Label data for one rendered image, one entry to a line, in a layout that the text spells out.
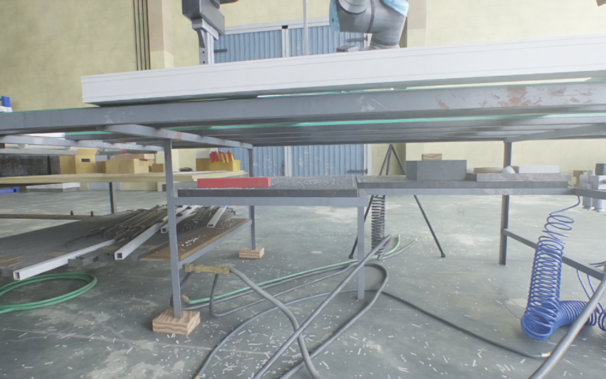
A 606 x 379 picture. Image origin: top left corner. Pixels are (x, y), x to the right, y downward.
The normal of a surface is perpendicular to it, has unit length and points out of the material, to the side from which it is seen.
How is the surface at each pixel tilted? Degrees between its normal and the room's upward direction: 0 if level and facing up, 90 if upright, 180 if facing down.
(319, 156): 90
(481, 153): 90
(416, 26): 90
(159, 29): 90
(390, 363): 0
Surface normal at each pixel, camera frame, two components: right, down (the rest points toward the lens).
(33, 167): 0.99, 0.03
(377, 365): -0.02, -1.00
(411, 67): -0.18, 0.09
